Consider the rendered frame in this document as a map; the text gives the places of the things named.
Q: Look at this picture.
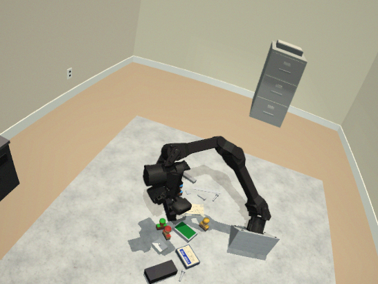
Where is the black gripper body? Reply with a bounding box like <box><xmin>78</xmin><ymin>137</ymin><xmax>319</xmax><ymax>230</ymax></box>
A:
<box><xmin>164</xmin><ymin>181</ymin><xmax>192</xmax><ymax>215</ymax></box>

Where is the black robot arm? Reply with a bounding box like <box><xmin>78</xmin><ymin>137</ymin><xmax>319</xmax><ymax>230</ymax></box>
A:
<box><xmin>143</xmin><ymin>136</ymin><xmax>271</xmax><ymax>235</ymax></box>

